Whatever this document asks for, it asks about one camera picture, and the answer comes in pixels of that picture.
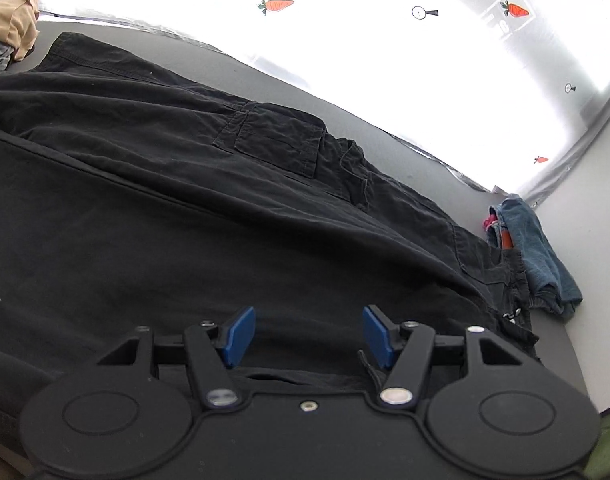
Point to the red garment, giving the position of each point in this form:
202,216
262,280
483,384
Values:
488,221

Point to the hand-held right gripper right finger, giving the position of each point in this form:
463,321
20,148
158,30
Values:
377,335

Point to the black cargo pants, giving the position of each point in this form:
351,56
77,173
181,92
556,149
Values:
185,210

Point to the printed white sheet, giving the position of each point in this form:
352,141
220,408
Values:
385,35

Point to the green fabric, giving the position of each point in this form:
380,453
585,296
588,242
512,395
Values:
607,450

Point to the folded blue jeans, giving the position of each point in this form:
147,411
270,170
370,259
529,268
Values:
535,250

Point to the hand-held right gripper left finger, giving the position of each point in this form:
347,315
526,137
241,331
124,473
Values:
240,335

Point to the beige garment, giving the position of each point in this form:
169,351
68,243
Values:
12,20

